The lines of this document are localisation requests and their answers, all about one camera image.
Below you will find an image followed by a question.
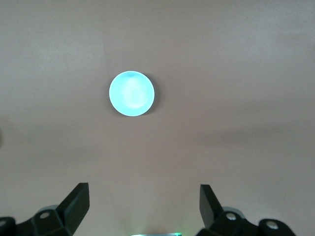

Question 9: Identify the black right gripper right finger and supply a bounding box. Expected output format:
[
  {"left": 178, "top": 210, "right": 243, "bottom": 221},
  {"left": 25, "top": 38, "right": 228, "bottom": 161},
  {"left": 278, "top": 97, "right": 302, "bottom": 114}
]
[{"left": 198, "top": 184, "right": 295, "bottom": 236}]

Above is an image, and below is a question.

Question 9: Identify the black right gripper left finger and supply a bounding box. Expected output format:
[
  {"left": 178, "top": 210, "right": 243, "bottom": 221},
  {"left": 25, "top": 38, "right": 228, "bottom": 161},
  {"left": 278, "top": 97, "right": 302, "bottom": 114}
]
[{"left": 0, "top": 182, "right": 90, "bottom": 236}]

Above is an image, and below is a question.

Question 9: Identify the light blue plastic bowl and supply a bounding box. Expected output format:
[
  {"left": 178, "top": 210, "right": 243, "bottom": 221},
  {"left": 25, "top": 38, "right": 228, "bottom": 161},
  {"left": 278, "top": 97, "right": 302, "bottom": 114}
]
[{"left": 109, "top": 71, "right": 156, "bottom": 117}]

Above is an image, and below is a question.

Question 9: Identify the brown table cloth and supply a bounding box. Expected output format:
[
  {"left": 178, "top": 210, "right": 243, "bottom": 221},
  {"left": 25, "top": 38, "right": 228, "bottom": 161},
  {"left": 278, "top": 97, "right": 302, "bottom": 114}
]
[{"left": 0, "top": 0, "right": 315, "bottom": 236}]

